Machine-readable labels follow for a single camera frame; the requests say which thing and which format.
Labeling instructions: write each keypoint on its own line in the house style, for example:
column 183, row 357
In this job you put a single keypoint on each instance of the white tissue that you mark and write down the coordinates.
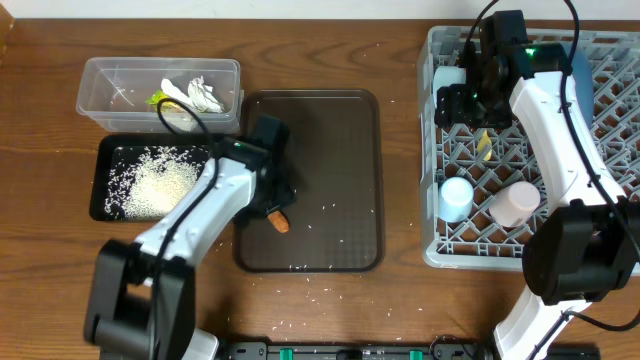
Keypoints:
column 198, row 97

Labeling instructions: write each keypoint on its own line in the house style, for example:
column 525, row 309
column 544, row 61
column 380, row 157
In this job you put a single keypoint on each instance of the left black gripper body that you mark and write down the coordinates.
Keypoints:
column 284, row 193

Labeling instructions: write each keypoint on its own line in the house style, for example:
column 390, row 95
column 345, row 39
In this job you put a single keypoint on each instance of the yellow green snack wrapper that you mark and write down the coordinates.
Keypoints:
column 160, row 100

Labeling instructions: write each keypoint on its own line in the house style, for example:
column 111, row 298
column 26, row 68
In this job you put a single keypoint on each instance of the pile of white rice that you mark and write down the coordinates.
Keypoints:
column 147, row 182

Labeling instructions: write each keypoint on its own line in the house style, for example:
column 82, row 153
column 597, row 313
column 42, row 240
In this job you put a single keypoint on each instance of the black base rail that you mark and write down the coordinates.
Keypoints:
column 444, row 347

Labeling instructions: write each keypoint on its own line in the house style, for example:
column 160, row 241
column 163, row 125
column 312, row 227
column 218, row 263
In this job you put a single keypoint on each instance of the clear plastic waste bin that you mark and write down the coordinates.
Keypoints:
column 121, row 93

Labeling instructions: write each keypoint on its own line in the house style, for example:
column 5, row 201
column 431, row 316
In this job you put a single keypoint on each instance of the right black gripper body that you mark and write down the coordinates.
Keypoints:
column 473, row 105

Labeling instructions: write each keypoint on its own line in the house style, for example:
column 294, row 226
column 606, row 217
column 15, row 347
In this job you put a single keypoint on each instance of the grey dishwasher rack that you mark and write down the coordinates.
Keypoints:
column 478, row 242

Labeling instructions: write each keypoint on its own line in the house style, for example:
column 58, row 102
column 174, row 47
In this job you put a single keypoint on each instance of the dark blue plate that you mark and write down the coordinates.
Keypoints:
column 584, row 89

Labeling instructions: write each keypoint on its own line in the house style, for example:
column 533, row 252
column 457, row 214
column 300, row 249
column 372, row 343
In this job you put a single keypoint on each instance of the black rectangular tray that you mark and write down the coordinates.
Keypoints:
column 100, row 180

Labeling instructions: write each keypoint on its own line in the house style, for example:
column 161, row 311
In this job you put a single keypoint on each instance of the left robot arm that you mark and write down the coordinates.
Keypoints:
column 142, row 298

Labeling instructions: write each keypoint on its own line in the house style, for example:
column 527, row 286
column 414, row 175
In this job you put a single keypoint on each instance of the light blue cup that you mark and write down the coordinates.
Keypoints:
column 455, row 199

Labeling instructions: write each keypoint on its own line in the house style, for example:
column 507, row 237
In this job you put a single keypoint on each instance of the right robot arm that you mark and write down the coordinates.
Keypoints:
column 589, row 244

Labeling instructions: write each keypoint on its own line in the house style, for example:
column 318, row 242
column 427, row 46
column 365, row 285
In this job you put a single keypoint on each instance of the white pink cup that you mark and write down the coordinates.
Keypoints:
column 515, row 204

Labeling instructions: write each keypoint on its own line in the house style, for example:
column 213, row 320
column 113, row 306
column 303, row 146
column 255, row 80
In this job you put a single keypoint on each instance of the light blue bowl with rice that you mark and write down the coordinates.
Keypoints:
column 445, row 76

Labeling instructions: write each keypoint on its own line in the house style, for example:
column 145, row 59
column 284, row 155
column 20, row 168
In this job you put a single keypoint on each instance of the brown serving tray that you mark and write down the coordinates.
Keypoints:
column 333, row 162

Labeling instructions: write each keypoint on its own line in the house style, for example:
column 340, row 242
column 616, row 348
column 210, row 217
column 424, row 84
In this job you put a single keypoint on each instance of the yellow plastic spoon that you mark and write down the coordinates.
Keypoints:
column 484, row 146

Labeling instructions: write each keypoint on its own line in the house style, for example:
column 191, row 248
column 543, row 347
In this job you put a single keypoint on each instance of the orange carrot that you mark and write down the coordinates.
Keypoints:
column 279, row 221

